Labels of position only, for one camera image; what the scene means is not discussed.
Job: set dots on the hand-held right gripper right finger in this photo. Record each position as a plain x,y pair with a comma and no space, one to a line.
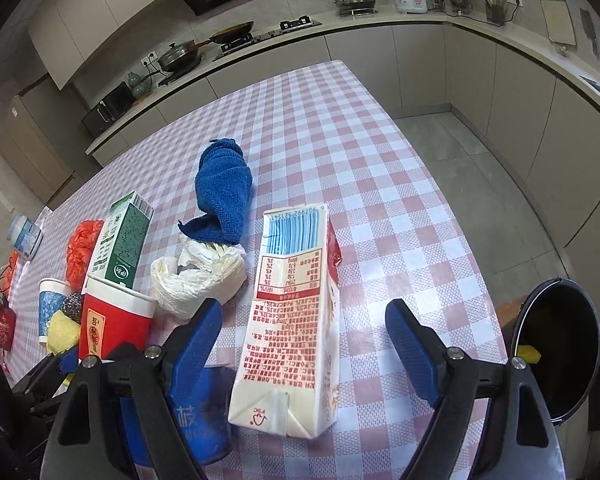
410,355

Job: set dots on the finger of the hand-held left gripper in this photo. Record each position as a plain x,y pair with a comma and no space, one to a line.
70,362

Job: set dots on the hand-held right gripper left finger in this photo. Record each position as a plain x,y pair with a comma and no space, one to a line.
195,355

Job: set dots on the yellow sponge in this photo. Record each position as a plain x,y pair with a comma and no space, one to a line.
62,332

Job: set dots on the white and blue paper cup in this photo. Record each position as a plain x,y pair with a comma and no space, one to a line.
47,310

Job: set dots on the red paper cup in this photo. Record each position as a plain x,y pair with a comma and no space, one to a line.
110,320

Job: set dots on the red and white milk carton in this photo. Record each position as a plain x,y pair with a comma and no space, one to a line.
285,335

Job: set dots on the green milk carton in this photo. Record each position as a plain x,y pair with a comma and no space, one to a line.
125,240

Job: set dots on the black round trash bin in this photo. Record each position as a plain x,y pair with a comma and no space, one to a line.
580,340

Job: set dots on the steel wool scrubber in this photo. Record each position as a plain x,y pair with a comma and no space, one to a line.
73,307

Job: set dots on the crumpled white tissue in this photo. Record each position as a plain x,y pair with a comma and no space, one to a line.
200,280

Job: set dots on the red flat object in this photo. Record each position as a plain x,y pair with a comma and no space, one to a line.
2,325

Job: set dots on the orange crumpled object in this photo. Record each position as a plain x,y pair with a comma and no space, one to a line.
13,266

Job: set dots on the yellow scrap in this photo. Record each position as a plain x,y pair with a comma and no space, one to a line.
529,354

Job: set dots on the white plastic jar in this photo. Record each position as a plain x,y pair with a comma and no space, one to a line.
25,237

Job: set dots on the blue cloth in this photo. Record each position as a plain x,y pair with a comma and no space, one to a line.
225,185

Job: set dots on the pink checkered tablecloth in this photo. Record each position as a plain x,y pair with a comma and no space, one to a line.
380,185

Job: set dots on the brown wooden cabinet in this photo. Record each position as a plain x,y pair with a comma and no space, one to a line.
35,155

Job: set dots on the black microwave oven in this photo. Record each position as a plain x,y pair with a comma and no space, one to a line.
107,109

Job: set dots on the beige kitchen counter cabinets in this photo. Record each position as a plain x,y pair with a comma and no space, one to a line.
420,70

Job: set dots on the black wok with lid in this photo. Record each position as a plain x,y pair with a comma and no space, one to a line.
180,56

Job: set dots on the black frying pan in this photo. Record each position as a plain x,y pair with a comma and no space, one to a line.
232,31

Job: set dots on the black gas stove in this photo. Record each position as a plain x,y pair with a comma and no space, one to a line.
280,30

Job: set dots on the dark utensil holder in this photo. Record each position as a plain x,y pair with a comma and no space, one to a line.
497,12

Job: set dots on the pale cutting board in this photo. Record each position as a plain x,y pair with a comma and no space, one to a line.
557,22

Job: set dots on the steel cleaver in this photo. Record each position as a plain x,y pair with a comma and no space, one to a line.
590,30

